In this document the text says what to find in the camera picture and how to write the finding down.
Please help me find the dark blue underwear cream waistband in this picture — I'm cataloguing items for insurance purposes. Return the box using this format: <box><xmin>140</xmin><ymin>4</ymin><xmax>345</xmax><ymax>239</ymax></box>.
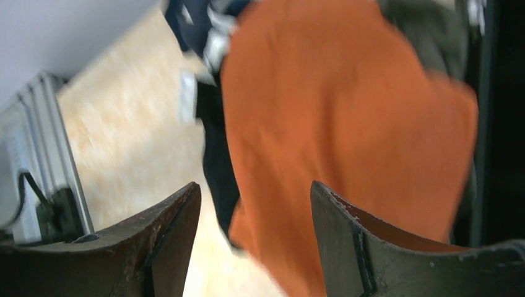
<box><xmin>165</xmin><ymin>0</ymin><xmax>251</xmax><ymax>74</ymax></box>

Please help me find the orange underwear cream waistband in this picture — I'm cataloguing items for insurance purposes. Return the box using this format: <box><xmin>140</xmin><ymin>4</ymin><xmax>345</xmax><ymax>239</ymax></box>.
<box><xmin>221</xmin><ymin>1</ymin><xmax>478</xmax><ymax>296</ymax></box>

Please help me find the olive grey underwear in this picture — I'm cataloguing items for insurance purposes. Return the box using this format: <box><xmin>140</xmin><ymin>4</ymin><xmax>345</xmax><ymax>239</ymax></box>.
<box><xmin>377</xmin><ymin>0</ymin><xmax>469</xmax><ymax>80</ymax></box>

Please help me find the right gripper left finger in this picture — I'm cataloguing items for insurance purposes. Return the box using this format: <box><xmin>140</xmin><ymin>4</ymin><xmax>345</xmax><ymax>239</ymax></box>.
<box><xmin>1</xmin><ymin>182</ymin><xmax>201</xmax><ymax>296</ymax></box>

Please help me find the black display case glass lid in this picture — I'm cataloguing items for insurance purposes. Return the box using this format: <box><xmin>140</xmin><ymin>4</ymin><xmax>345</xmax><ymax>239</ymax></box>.
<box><xmin>470</xmin><ymin>1</ymin><xmax>524</xmax><ymax>247</ymax></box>

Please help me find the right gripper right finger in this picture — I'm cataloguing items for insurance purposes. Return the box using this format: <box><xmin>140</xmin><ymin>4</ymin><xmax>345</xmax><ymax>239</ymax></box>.
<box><xmin>310</xmin><ymin>181</ymin><xmax>524</xmax><ymax>296</ymax></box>

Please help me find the black underwear white trim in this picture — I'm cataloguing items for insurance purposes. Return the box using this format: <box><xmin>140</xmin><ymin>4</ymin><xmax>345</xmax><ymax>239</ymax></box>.
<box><xmin>196</xmin><ymin>80</ymin><xmax>241</xmax><ymax>251</ymax></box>

